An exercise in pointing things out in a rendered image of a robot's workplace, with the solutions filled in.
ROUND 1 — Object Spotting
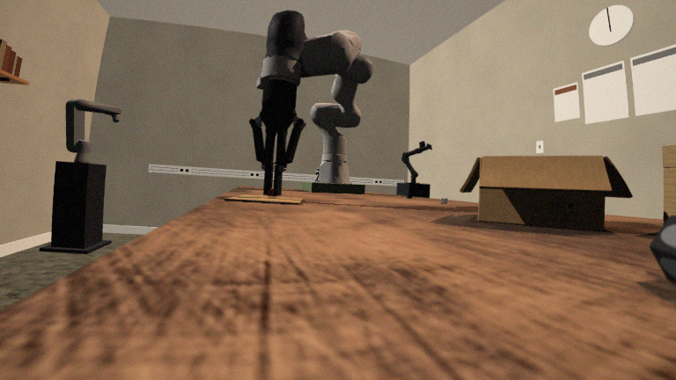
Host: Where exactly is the brown cardboard box with flaps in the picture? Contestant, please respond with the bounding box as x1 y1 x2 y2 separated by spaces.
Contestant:
459 156 633 231

